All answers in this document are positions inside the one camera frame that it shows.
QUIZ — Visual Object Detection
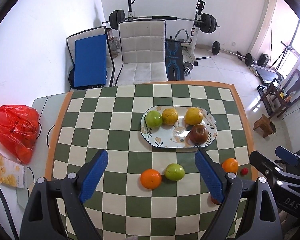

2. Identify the green apple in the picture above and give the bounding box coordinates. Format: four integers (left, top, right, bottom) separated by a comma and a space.
145, 110, 162, 128
164, 163, 185, 181

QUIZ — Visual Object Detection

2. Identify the bright orange fruit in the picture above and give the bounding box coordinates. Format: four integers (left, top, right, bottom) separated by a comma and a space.
140, 169, 162, 190

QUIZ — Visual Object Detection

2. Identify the dark red round fruit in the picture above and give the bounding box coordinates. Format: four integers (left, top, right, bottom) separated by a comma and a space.
210, 196, 220, 205

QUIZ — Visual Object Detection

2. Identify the small wooden stool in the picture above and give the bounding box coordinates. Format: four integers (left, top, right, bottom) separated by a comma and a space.
253, 114, 276, 138

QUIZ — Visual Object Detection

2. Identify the dark red apple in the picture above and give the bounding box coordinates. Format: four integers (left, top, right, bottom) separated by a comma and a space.
189, 125, 208, 145

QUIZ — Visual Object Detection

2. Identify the floral oval ceramic plate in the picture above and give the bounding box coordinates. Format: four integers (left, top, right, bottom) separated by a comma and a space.
140, 106, 218, 148

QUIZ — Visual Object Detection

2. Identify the yellow pear-shaped citrus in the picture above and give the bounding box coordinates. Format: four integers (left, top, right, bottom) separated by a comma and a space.
184, 107, 203, 126

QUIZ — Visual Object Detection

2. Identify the large yellow orange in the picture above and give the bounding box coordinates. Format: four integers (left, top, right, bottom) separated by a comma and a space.
161, 108, 179, 125

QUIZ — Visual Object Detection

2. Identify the red plastic bag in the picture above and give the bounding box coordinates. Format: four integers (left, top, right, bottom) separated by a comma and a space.
0, 105, 39, 164

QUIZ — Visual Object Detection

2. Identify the yellow snack box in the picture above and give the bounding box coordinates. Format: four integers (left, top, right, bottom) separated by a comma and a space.
0, 153, 24, 189

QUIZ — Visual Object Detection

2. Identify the black speaker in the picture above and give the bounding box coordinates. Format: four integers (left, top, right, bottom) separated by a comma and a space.
257, 53, 270, 67

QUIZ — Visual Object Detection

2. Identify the black tripod stand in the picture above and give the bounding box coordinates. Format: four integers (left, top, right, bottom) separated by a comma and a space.
270, 41, 300, 71

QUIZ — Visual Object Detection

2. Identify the clear water jug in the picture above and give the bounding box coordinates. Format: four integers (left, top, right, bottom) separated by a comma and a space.
107, 28, 120, 58

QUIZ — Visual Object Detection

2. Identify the small dumbbell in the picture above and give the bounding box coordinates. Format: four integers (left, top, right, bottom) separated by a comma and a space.
184, 61, 194, 76

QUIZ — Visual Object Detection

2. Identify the black blue exercise mat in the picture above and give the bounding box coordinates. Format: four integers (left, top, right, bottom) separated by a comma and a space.
165, 38, 185, 81

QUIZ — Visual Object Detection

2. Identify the white padded chair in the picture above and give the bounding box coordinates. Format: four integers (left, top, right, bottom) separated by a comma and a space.
115, 20, 168, 86

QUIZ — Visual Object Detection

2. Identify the floor barbell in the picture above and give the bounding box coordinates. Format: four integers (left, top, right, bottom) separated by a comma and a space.
211, 41, 255, 67

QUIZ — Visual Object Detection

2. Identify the barbell with black plates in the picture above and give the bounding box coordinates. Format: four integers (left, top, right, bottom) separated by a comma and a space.
102, 10, 221, 34

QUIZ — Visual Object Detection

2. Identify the white squat rack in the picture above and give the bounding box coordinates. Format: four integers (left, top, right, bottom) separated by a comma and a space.
181, 0, 205, 66

